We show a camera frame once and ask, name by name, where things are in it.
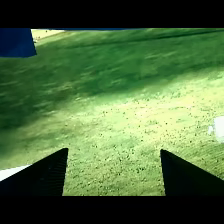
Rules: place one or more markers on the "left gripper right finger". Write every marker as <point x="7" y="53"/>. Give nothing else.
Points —
<point x="186" y="178"/>

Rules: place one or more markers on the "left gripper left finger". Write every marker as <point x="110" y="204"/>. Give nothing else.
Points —
<point x="43" y="176"/>

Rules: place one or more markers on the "dark blue garment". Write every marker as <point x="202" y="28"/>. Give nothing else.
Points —
<point x="16" y="41"/>

